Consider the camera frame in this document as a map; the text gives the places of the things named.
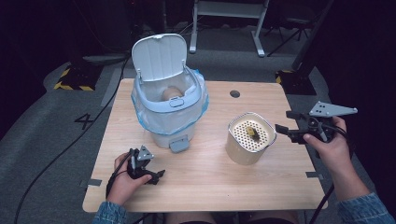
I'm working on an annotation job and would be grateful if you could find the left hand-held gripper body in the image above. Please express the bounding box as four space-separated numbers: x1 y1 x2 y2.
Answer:
126 145 155 181

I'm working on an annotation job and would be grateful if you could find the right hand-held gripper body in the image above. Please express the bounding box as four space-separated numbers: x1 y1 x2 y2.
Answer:
289 101 359 146

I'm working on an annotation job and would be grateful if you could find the dark yellow food scrap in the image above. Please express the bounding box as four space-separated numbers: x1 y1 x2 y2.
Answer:
245 125 262 141

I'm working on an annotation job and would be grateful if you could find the cream container with perforated strainer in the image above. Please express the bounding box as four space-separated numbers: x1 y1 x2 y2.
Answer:
225 111 277 166

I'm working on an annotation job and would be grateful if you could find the white and blue pedal bin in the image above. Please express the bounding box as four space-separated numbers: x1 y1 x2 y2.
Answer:
131 33 210 154

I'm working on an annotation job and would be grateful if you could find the person's left hand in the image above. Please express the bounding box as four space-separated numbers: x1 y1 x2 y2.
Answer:
106 152 153 207

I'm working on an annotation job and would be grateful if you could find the person's right hand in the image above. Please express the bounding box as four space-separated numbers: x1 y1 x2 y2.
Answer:
303 116 353 175

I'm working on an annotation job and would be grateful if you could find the black yellow striped stand base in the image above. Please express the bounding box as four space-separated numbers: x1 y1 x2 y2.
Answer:
53 63 104 91
275 69 318 96

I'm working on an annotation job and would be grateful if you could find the grey tape piece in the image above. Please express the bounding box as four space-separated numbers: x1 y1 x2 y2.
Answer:
79 178 103 188
305 171 325 181

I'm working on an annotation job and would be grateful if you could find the blue plastic bin liner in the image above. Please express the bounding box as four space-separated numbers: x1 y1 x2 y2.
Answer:
131 68 210 136

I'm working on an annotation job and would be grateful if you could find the person's left leg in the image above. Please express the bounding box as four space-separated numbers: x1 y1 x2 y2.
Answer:
164 212 219 224

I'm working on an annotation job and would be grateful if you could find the black slanted stand pole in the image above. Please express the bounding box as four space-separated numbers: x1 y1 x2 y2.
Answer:
290 0 335 72

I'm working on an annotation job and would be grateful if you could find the black tripod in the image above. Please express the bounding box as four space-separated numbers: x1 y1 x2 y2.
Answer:
265 12 312 58

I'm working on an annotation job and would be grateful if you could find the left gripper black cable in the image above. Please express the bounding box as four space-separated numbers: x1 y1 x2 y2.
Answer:
106 151 133 199

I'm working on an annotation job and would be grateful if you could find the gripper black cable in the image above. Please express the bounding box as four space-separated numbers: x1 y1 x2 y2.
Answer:
307 122 350 224
106 151 133 199

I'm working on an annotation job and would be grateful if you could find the long black floor cable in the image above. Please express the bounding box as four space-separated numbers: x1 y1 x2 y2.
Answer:
12 55 131 224

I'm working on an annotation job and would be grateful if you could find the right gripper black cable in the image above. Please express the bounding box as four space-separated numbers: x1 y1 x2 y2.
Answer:
307 122 350 224

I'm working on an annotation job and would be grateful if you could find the white desk frame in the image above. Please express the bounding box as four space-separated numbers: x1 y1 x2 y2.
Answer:
189 0 271 58

